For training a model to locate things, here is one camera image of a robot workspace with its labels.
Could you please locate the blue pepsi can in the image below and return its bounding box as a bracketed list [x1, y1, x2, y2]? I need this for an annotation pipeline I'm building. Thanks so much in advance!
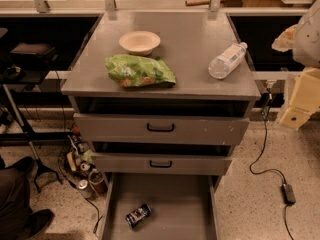
[125, 204, 151, 228]

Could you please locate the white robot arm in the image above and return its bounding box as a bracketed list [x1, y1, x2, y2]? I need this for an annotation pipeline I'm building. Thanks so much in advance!
[278, 0, 320, 129]

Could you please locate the grey drawer cabinet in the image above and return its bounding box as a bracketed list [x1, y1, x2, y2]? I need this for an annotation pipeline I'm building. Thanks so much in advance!
[60, 10, 262, 240]

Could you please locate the grey middle drawer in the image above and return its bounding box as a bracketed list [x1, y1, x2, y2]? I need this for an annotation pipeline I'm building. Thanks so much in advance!
[92, 153, 232, 176]

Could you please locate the grey drawer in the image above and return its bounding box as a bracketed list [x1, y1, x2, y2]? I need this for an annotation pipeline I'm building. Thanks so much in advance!
[99, 173, 220, 240]
[92, 153, 232, 176]
[74, 113, 249, 145]

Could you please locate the grey bottom drawer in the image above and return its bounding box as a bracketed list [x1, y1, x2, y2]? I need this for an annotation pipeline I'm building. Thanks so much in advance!
[99, 173, 220, 240]

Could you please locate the grey top drawer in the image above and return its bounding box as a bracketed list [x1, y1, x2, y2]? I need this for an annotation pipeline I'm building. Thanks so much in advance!
[74, 113, 249, 145]

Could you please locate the silver can on floor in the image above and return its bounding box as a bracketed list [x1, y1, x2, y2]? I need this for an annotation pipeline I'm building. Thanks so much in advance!
[77, 179, 93, 199]

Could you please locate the clear plastic water bottle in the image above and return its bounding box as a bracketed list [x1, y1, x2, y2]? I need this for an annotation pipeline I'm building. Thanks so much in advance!
[208, 42, 247, 80]

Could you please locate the wooden stick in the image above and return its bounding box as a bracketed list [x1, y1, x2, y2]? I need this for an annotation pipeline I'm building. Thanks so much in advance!
[185, 0, 211, 6]

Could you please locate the white paper bowl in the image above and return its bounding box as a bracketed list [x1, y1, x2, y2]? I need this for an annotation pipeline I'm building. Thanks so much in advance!
[119, 31, 161, 56]

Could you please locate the green chip bag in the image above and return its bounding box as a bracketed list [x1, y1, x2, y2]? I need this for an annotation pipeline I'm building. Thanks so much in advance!
[105, 54, 176, 88]

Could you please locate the brown cup on floor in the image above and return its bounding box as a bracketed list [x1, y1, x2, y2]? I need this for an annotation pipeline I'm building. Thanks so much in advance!
[89, 170, 107, 194]

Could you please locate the clutter pile on floor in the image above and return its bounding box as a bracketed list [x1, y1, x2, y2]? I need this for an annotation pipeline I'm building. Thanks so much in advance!
[66, 123, 95, 177]

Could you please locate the black tripod stand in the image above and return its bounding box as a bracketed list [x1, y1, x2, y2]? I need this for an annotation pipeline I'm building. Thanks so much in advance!
[0, 70, 62, 193]

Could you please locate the black box on shelf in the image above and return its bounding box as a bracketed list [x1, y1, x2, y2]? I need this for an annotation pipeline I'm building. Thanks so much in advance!
[10, 43, 57, 71]

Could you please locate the person leg with shoe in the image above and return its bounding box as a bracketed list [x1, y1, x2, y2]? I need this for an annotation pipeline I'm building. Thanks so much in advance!
[0, 156, 54, 240]

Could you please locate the black power adapter cable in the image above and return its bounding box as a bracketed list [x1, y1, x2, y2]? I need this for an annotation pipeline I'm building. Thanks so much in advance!
[249, 83, 297, 240]

